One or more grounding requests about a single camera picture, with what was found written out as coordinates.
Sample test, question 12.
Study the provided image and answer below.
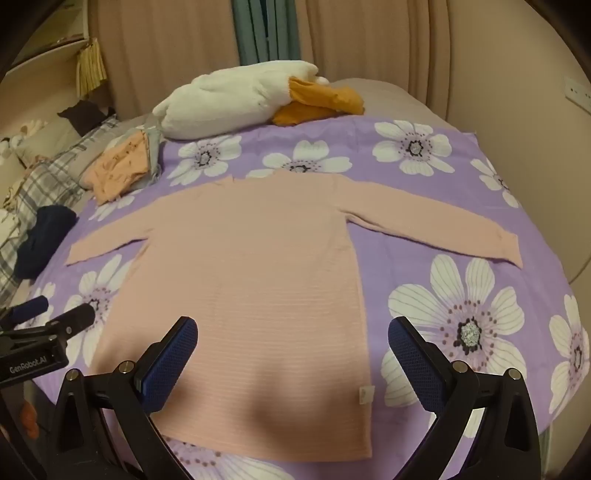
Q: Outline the white shelf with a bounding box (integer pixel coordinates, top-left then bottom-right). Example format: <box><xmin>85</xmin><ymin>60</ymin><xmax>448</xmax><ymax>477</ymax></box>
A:
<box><xmin>0</xmin><ymin>0</ymin><xmax>93</xmax><ymax>134</ymax></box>

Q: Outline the white goose plush toy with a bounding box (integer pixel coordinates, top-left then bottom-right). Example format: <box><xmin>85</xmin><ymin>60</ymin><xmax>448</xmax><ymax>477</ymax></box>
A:
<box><xmin>152</xmin><ymin>60</ymin><xmax>366</xmax><ymax>140</ymax></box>

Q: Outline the folded peach printed garment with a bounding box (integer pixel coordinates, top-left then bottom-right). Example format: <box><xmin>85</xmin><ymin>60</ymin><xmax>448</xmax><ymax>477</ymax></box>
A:
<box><xmin>84</xmin><ymin>129</ymin><xmax>155</xmax><ymax>206</ymax></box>

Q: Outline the purple floral blanket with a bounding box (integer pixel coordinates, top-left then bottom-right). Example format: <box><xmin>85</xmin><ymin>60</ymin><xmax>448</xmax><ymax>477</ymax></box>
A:
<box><xmin>18</xmin><ymin>117</ymin><xmax>591</xmax><ymax>480</ymax></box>

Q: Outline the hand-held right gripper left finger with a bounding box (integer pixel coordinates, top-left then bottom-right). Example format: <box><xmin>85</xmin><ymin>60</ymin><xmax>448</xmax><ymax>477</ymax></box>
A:
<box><xmin>46</xmin><ymin>316</ymin><xmax>199</xmax><ymax>480</ymax></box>

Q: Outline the grey plaid bedding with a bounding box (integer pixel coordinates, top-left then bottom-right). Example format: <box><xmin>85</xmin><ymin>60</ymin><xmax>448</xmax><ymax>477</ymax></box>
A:
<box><xmin>0</xmin><ymin>115</ymin><xmax>123</xmax><ymax>303</ymax></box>

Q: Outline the pink long-sleeved sweater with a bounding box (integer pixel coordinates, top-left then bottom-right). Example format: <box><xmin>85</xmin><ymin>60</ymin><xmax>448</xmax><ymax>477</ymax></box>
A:
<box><xmin>66</xmin><ymin>168</ymin><xmax>523</xmax><ymax>463</ymax></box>

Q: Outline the teal curtain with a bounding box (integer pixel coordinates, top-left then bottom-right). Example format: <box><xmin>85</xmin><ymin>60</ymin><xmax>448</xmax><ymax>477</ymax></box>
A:
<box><xmin>233</xmin><ymin>0</ymin><xmax>298</xmax><ymax>65</ymax></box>

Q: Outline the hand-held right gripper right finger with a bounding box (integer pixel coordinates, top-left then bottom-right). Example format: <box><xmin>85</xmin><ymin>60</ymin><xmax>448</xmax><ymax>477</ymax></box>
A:
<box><xmin>388</xmin><ymin>316</ymin><xmax>543</xmax><ymax>480</ymax></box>

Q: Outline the beige curtain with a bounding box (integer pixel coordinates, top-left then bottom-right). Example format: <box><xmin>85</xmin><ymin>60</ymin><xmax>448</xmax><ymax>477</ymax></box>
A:
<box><xmin>90</xmin><ymin>0</ymin><xmax>452</xmax><ymax>121</ymax></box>

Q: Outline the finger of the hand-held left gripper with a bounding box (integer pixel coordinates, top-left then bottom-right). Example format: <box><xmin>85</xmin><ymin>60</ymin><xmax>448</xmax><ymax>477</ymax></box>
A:
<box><xmin>52</xmin><ymin>303</ymin><xmax>96</xmax><ymax>337</ymax></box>
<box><xmin>9</xmin><ymin>296</ymin><xmax>49</xmax><ymax>325</ymax></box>

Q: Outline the navy cloth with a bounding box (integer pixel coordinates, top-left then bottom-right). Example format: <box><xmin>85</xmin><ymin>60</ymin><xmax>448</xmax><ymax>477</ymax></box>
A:
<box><xmin>16</xmin><ymin>205</ymin><xmax>78</xmax><ymax>280</ymax></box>

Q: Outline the orange object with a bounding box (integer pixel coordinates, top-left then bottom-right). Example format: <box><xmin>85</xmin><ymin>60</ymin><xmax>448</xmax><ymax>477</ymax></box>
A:
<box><xmin>21</xmin><ymin>405</ymin><xmax>41</xmax><ymax>438</ymax></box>

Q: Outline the black cloth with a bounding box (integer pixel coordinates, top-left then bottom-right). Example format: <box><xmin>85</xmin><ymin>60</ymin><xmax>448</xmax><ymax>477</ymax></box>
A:
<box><xmin>58</xmin><ymin>100</ymin><xmax>116</xmax><ymax>137</ymax></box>

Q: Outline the yellow curtain tassel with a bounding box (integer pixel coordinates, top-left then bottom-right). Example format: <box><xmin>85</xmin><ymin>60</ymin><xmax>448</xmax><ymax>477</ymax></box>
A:
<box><xmin>76</xmin><ymin>39</ymin><xmax>108</xmax><ymax>97</ymax></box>

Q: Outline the white wall socket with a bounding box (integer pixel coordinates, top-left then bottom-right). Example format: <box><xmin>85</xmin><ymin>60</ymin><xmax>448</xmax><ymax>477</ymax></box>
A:
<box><xmin>564</xmin><ymin>76</ymin><xmax>591</xmax><ymax>112</ymax></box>

